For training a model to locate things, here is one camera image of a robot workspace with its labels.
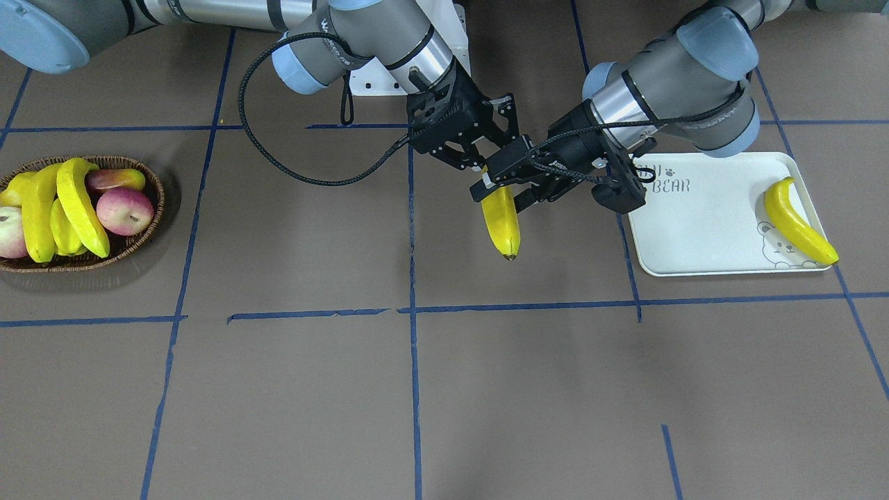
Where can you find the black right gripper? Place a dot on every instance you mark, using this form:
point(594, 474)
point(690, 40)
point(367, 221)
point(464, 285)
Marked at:
point(476, 110)

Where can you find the yellow banana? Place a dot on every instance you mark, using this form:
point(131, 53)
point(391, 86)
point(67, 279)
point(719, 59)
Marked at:
point(77, 205)
point(501, 222)
point(37, 196)
point(797, 231)

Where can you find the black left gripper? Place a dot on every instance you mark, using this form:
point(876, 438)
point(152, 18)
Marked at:
point(574, 142)

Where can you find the red-green mango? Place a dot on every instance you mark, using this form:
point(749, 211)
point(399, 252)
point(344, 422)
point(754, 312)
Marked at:
point(102, 180)

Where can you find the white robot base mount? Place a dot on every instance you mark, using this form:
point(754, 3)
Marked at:
point(449, 19)

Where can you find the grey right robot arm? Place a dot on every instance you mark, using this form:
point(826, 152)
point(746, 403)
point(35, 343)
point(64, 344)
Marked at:
point(322, 41)

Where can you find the red apple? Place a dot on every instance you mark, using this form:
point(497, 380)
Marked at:
point(124, 212)

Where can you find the cream bear-print tray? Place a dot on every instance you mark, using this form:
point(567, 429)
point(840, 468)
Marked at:
point(706, 216)

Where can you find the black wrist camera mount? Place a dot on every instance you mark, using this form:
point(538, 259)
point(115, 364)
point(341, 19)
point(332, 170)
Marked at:
point(623, 189)

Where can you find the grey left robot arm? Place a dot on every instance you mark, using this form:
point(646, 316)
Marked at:
point(692, 82)

